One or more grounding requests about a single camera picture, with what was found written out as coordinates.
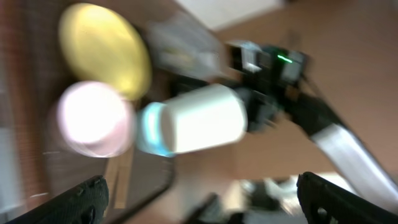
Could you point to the dark brown serving tray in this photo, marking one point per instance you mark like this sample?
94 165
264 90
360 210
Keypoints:
36 75

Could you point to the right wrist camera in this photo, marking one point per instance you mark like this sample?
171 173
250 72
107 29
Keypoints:
266 68

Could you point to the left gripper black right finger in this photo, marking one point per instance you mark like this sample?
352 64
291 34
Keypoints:
324 202

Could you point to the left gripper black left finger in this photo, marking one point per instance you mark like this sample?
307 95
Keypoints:
83 204

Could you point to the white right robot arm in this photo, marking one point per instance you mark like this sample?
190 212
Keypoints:
377 191

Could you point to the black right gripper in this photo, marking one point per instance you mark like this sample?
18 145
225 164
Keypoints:
262 104

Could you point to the clear plastic bin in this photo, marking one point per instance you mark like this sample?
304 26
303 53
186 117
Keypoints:
186 47

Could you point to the small white green cup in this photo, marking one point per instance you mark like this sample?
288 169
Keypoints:
208 117

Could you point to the pink bowl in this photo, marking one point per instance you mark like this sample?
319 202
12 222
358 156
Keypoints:
92 119

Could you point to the yellow plate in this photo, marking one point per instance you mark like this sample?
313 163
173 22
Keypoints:
99 44

